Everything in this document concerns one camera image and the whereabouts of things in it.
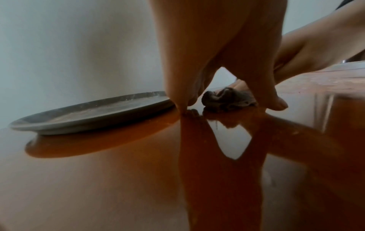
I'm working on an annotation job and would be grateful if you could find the round grey metal tray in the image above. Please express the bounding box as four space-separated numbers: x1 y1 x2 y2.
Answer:
8 91 176 136

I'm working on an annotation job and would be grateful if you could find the brown cleaning cloth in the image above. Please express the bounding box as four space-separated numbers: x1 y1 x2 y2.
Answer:
201 87 259 112

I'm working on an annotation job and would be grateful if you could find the person's left hand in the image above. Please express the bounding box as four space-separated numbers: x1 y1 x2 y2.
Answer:
148 0 289 113

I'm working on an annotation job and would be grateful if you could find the person's right hand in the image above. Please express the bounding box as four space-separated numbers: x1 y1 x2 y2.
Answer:
215 0 365 94

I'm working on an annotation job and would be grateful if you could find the red wooden table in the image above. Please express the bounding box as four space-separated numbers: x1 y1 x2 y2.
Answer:
0 61 365 231

